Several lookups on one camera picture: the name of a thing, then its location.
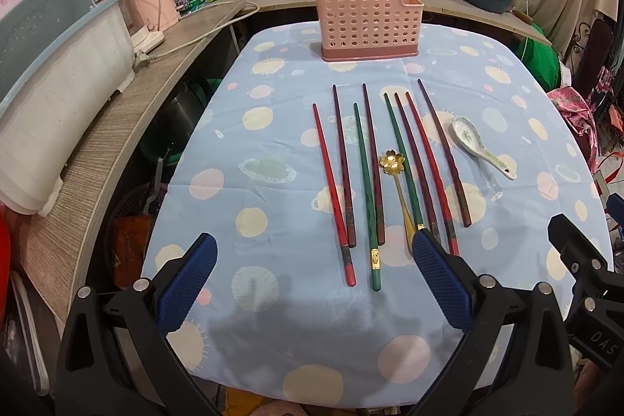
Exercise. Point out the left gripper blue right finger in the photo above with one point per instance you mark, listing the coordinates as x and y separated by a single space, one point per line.
453 296

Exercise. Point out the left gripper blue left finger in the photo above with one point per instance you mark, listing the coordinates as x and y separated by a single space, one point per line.
180 280

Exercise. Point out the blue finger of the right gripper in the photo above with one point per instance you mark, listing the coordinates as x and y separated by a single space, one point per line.
615 208

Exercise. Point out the green chopstick gold band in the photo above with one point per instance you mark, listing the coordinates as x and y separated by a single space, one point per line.
411 187
373 245

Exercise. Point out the dark red chopstick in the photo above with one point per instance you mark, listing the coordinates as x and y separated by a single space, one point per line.
349 213
376 183

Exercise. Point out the white ceramic soup spoon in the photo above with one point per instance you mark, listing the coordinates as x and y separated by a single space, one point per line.
468 137

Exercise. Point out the gold flower spoon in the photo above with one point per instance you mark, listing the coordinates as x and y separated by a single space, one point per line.
392 164

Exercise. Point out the blue planet pattern tablecloth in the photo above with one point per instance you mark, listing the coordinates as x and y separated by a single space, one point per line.
304 170

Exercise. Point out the white blue plastic bin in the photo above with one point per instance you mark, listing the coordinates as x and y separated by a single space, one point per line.
61 61

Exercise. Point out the pink perforated utensil holder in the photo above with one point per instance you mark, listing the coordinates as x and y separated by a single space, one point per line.
353 30

